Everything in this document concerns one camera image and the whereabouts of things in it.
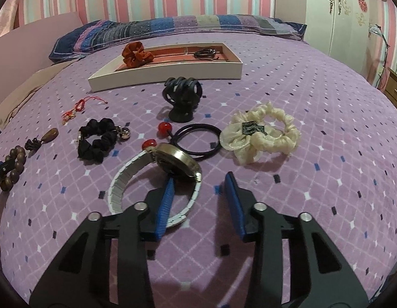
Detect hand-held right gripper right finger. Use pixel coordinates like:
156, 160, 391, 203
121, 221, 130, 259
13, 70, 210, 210
225, 171, 369, 308

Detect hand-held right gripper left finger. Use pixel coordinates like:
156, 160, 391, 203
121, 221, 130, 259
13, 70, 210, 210
28, 177, 176, 308

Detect wooden bead bracelet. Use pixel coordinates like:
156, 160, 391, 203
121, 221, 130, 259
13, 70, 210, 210
0, 146, 27, 192

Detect gold watch with white band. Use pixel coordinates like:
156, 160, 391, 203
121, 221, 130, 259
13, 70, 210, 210
108, 142, 203, 229

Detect brown pendant with black tassel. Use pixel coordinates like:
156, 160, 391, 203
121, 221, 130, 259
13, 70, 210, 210
25, 128, 59, 155

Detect black hair tie red beads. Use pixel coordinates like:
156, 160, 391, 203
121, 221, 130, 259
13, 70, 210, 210
142, 121, 223, 162

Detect cream scrunchie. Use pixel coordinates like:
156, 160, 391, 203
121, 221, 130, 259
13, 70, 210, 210
219, 101, 301, 167

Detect red string charm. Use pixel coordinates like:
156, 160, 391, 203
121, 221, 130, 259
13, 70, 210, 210
62, 97, 108, 126

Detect black hair claw clip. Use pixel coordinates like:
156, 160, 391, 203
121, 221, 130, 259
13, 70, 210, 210
160, 76, 203, 123

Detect white tray with brick lining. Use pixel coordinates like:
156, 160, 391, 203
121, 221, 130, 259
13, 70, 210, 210
88, 42, 244, 93

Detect beige cloth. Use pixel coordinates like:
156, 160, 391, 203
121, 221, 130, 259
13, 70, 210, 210
0, 59, 80, 129

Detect black scrunchie with silver bead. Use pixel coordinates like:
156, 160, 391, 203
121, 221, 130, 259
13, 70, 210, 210
77, 118, 132, 162

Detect pink cushion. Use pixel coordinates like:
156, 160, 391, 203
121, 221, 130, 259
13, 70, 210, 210
0, 11, 84, 110

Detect orange scrunchie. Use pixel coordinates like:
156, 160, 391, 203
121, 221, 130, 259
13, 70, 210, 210
122, 42, 155, 68

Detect pink curtain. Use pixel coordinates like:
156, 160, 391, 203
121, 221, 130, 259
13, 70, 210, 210
0, 0, 26, 39

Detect striped patchwork pillow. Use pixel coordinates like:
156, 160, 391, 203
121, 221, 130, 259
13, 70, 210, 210
48, 14, 307, 64

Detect wooden nightstand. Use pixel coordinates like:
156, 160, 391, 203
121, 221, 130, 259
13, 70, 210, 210
384, 67, 397, 114

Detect white wardrobe with flower decals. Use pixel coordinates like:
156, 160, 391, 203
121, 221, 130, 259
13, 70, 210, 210
304, 0, 388, 81

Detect desk lamp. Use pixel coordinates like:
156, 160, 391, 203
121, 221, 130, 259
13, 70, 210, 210
368, 24, 391, 87

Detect black hair ties bundle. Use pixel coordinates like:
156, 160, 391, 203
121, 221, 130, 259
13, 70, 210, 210
194, 47, 222, 61

